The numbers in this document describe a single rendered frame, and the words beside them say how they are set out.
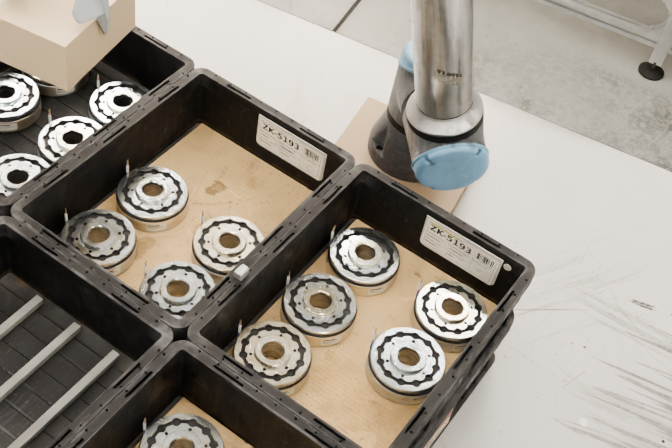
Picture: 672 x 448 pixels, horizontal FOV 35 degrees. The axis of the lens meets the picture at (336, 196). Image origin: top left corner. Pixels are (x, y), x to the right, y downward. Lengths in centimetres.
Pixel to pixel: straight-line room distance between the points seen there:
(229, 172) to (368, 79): 48
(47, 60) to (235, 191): 37
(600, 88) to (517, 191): 144
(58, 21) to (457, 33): 52
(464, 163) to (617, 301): 37
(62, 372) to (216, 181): 39
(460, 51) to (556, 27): 201
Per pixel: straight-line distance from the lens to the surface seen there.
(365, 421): 141
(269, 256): 142
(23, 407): 141
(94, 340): 145
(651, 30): 336
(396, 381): 142
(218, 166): 165
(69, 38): 140
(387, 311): 151
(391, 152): 180
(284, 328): 144
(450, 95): 154
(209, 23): 211
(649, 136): 323
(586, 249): 186
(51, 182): 151
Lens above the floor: 203
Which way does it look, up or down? 47 degrees down
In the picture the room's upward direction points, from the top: 12 degrees clockwise
